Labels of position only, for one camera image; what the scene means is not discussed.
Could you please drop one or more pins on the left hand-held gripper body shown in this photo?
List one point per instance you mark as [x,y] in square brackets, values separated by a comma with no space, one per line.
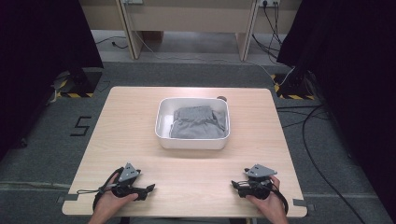
[128,173]

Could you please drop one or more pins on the grey pants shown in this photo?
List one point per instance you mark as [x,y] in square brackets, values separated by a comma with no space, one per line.
[197,123]

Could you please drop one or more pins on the black stand base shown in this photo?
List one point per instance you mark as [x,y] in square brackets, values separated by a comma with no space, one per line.
[84,82]
[294,88]

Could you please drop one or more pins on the person's right hand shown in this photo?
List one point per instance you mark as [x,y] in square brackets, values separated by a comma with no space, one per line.
[271,207]

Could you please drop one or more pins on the grey tape strip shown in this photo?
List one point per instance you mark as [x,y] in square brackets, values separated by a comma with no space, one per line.
[67,198]
[303,204]

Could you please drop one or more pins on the white plastic storage bin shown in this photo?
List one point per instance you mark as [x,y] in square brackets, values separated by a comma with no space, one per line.
[190,143]

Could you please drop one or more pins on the beige wooden desk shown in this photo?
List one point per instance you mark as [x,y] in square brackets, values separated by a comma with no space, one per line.
[190,18]

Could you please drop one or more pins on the person's left hand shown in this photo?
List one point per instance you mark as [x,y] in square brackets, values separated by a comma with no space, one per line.
[109,205]

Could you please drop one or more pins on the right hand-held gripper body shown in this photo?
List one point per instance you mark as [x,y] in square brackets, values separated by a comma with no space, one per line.
[260,171]

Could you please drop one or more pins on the white wall socket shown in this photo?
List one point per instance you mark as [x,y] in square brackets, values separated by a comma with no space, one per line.
[269,2]

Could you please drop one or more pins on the white power strip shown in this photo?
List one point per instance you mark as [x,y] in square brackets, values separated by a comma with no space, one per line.
[133,1]

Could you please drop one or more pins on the dark curtain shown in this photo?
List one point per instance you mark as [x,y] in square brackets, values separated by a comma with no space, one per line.
[37,62]
[351,77]

